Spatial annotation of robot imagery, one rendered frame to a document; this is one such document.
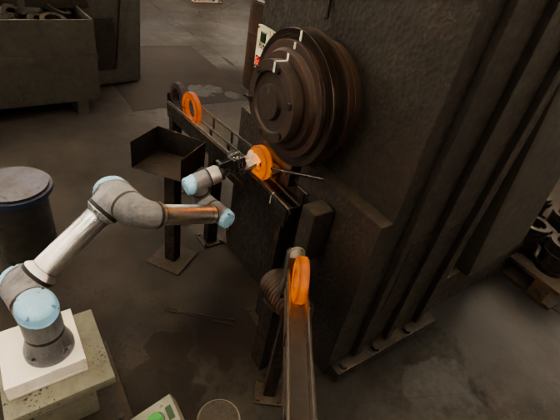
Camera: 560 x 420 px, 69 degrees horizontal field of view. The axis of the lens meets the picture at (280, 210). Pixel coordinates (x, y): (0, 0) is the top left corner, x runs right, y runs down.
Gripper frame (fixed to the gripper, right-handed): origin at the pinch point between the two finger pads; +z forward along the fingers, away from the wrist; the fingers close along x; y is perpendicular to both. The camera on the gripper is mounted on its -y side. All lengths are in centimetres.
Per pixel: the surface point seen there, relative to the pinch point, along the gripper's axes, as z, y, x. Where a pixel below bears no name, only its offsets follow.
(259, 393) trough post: -44, -67, -60
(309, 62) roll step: 7, 51, -28
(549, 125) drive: 89, 17, -69
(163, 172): -36.6, -6.8, 26.7
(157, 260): -54, -63, 31
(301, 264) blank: -22, 7, -63
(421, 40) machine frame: 27, 61, -53
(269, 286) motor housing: -26, -20, -46
